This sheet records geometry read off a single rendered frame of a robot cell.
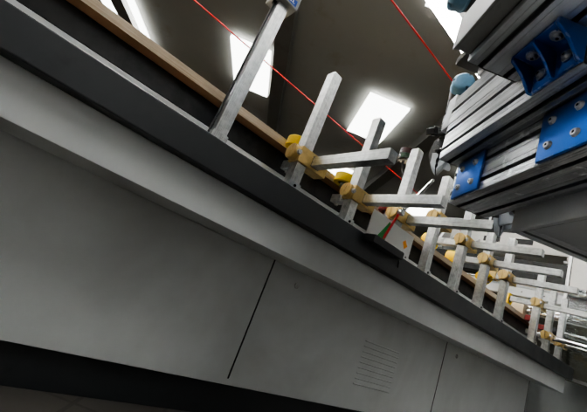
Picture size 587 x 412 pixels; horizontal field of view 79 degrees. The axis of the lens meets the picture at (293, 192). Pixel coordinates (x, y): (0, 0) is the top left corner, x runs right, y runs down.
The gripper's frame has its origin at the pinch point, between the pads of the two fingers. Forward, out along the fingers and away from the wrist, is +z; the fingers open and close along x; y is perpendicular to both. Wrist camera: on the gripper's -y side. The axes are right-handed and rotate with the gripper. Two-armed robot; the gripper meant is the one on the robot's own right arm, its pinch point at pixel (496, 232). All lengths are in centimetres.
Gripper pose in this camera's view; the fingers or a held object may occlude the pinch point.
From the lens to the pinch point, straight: 125.0
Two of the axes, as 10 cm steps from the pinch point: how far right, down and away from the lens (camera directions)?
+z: -3.6, 8.9, -2.8
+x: 7.1, 4.6, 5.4
